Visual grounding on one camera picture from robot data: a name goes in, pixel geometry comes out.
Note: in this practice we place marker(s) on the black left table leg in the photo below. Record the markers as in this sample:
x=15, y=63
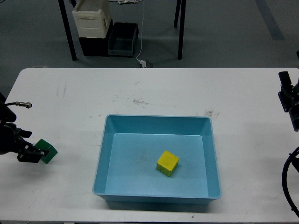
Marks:
x=67, y=29

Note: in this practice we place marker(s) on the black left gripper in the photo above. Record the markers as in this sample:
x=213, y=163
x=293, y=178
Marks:
x=9, y=136

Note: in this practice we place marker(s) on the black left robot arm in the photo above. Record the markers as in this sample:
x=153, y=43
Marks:
x=8, y=117

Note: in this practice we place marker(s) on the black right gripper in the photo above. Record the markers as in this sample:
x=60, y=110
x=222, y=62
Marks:
x=289, y=97

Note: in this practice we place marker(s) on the black box under crate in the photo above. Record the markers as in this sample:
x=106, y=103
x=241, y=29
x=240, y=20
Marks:
x=96, y=46

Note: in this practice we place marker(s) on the yellow cube block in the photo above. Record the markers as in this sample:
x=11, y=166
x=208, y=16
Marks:
x=167, y=163

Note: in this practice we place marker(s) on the white plug adapter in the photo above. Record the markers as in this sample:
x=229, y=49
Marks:
x=142, y=63

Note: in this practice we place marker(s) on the green cube block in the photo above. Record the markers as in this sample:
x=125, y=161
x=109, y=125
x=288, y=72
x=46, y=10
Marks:
x=49, y=151

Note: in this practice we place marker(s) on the dark grey storage bin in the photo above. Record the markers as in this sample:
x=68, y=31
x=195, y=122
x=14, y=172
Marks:
x=122, y=39

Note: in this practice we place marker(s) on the black table leg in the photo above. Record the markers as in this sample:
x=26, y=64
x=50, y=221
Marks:
x=179, y=19
x=67, y=29

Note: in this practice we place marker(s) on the cream plastic crate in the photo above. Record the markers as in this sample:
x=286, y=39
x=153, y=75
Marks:
x=92, y=18

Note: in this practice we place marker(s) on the blue plastic tray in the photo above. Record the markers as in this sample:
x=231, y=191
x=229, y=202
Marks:
x=131, y=146

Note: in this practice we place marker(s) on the black right table leg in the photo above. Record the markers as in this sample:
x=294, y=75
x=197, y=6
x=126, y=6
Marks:
x=179, y=19

